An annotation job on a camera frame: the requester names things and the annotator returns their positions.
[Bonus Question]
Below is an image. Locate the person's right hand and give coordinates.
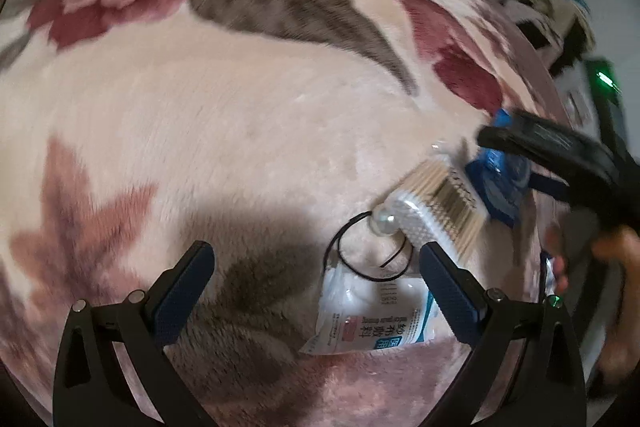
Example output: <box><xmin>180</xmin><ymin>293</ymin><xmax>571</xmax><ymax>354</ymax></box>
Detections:
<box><xmin>544</xmin><ymin>223</ymin><xmax>640</xmax><ymax>388</ymax></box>

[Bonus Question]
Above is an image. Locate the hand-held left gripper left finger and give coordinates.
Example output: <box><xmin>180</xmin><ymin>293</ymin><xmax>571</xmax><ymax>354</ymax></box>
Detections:
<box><xmin>52</xmin><ymin>241</ymin><xmax>217</xmax><ymax>427</ymax></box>

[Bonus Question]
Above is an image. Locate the floral plush blanket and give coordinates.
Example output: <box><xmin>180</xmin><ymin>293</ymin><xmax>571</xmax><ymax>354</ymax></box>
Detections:
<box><xmin>0</xmin><ymin>0</ymin><xmax>568</xmax><ymax>427</ymax></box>

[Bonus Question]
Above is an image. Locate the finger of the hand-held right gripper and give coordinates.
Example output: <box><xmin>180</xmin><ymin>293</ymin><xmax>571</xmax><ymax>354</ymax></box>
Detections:
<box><xmin>477</xmin><ymin>108</ymin><xmax>619</xmax><ymax>204</ymax></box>
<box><xmin>525</xmin><ymin>171</ymin><xmax>581</xmax><ymax>208</ymax></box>

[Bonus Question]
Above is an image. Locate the cotton swab pack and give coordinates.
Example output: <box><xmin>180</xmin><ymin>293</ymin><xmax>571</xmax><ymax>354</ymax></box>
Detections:
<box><xmin>370</xmin><ymin>142</ymin><xmax>491</xmax><ymax>259</ymax></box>

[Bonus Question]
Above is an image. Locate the white gauze packet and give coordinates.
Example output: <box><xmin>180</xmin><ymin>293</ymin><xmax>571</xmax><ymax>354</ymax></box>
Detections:
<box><xmin>299</xmin><ymin>263</ymin><xmax>453</xmax><ymax>356</ymax></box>

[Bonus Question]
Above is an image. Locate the blue wet wipes pack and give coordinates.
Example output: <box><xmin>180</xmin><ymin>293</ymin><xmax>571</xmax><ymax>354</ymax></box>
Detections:
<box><xmin>465</xmin><ymin>109</ymin><xmax>535</xmax><ymax>229</ymax></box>

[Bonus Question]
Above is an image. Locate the black hair tie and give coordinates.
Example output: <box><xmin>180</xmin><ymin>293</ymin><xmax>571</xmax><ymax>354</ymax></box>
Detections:
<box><xmin>324</xmin><ymin>211</ymin><xmax>414</xmax><ymax>284</ymax></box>

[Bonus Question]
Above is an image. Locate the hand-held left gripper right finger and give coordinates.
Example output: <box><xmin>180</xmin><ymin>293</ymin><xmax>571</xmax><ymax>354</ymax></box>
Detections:
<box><xmin>419</xmin><ymin>241</ymin><xmax>587</xmax><ymax>427</ymax></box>

